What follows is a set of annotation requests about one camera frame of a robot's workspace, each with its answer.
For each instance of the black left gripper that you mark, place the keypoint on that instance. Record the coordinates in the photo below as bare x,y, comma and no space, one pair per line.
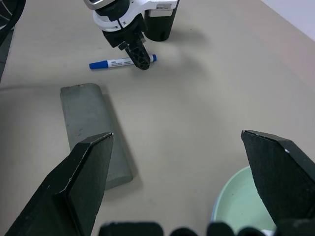
123,34

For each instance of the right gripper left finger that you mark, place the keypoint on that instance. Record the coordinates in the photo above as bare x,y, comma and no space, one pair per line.
73,196

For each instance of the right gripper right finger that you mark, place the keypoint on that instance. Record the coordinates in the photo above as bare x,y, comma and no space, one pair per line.
283,184

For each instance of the white marker blue cap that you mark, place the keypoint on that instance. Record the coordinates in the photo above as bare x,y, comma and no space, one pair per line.
105,64

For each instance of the green plate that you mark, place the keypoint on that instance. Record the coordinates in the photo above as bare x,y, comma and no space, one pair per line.
236,204

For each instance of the grey glasses case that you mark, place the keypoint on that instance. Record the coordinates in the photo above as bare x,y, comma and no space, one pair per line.
86,115

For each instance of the black plastic cup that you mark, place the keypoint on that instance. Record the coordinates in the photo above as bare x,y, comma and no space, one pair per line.
158,29

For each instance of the blue plate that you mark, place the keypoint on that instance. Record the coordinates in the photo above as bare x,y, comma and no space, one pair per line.
213,210

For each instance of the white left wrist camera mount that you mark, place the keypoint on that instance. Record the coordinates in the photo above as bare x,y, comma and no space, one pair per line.
137,9

